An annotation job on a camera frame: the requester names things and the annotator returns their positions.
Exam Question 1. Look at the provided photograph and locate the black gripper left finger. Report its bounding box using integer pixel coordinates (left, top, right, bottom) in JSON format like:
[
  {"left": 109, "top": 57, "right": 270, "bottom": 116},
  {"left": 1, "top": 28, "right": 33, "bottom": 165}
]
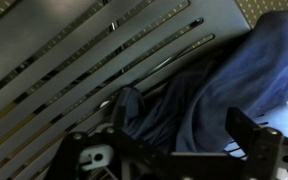
[{"left": 112, "top": 103, "right": 129, "bottom": 134}]

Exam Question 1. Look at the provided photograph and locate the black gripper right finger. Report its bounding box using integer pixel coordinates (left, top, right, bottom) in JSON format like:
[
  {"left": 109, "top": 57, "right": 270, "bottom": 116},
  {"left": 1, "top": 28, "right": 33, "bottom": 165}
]
[{"left": 225, "top": 106, "right": 264, "bottom": 158}]

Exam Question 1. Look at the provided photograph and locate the navy blue clothing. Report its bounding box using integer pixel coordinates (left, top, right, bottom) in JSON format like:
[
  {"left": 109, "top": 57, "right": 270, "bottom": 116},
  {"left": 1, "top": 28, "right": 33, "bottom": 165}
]
[{"left": 115, "top": 9, "right": 288, "bottom": 154}]

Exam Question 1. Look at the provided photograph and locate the black office chair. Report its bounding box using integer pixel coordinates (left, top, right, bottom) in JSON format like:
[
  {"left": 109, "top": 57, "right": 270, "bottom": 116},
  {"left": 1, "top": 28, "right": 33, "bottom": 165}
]
[{"left": 0, "top": 0, "right": 252, "bottom": 180}]

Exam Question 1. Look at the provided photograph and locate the light blue shirt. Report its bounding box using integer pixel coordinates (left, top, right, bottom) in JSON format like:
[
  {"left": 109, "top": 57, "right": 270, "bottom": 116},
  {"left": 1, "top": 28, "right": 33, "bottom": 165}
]
[{"left": 223, "top": 103, "right": 288, "bottom": 158}]

